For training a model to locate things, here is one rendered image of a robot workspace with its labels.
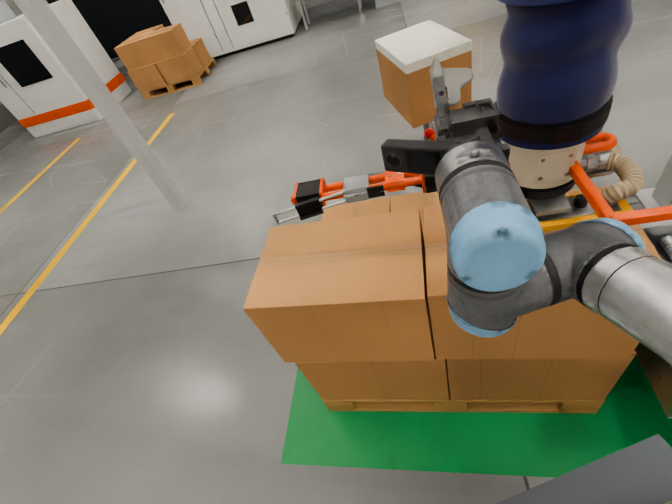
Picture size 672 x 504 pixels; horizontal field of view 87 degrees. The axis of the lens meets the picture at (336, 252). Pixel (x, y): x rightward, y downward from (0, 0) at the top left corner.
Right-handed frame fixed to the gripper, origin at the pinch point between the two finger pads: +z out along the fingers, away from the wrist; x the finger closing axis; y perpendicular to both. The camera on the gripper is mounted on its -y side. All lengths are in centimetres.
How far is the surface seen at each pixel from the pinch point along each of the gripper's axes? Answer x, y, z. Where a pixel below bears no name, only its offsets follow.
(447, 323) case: -73, 0, 1
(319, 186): -25.4, -30.4, 18.9
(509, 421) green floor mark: -152, 23, -4
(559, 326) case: -76, 31, -1
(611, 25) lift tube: 2.3, 30.0, 9.2
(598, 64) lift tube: -4.0, 29.7, 9.7
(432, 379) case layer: -115, -8, 1
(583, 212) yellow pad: -38, 33, 7
